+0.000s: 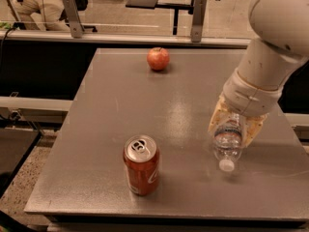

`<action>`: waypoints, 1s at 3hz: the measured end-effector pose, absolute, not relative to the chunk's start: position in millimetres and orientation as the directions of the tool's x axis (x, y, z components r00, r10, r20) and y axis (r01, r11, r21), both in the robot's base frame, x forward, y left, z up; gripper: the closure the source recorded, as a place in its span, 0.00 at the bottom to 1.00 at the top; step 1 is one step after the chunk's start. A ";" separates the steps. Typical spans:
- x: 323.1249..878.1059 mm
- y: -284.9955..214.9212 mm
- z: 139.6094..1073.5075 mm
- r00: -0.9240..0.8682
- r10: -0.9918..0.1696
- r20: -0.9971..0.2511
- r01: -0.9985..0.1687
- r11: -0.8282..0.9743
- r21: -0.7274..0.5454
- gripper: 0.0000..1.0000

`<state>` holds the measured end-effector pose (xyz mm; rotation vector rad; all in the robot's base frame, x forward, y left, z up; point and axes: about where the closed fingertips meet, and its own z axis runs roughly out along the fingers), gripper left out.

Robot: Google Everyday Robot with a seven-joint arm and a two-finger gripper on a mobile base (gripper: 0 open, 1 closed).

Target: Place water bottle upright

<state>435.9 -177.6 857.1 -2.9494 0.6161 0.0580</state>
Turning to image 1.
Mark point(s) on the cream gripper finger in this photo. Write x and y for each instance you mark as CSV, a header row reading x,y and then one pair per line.
x,y
252,127
220,115

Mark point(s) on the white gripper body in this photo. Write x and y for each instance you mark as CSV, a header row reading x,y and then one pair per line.
x,y
249,98

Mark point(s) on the clear plastic water bottle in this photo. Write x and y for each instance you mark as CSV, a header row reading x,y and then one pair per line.
x,y
227,143

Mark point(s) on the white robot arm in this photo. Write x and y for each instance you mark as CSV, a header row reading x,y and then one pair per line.
x,y
280,48

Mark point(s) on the red apple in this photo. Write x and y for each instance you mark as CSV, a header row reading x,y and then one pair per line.
x,y
158,58

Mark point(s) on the red soda can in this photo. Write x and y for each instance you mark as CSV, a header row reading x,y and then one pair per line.
x,y
141,158

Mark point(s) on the black side table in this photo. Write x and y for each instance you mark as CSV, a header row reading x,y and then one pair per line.
x,y
15,147

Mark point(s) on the seated person in beige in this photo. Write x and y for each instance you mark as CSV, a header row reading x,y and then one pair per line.
x,y
50,11

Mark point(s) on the middle metal bracket post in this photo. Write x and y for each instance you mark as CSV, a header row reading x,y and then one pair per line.
x,y
198,18

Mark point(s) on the metal bracket post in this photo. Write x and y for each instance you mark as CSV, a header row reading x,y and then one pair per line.
x,y
76,29
198,18

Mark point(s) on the left metal bracket post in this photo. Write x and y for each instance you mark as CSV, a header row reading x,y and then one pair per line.
x,y
76,29

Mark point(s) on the grey metal rail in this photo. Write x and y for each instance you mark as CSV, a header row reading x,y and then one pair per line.
x,y
98,38

